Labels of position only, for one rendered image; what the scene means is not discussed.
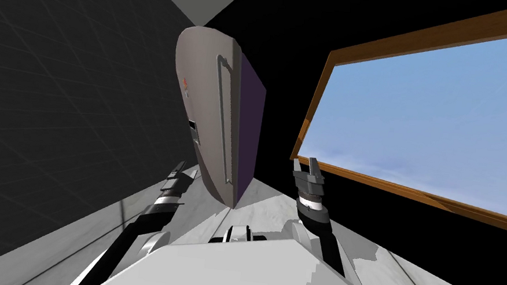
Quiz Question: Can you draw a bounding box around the wooden framed window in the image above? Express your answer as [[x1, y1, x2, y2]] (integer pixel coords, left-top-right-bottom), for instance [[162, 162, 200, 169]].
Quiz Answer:
[[283, 0, 507, 240]]

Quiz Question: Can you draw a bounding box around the grey and purple fridge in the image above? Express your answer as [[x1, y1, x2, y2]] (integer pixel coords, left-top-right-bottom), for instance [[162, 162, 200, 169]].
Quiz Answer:
[[160, 23, 273, 213]]

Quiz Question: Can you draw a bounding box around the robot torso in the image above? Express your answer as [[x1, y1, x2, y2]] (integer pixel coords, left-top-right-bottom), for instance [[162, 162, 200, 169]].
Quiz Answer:
[[85, 210, 409, 285]]

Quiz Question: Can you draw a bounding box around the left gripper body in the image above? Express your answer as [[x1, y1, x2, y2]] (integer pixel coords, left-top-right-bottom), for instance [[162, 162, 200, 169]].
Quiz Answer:
[[161, 170, 196, 194]]

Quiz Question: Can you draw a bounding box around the grey fridge door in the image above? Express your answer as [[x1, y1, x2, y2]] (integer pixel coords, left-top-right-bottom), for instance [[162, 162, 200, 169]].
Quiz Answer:
[[161, 23, 254, 210]]

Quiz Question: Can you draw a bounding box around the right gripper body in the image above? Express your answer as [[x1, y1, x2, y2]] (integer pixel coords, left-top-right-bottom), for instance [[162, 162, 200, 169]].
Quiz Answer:
[[291, 168, 328, 199]]

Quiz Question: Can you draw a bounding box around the grey fridge door handle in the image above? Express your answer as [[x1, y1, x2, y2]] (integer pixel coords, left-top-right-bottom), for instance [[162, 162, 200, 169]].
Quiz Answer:
[[204, 54, 245, 187]]

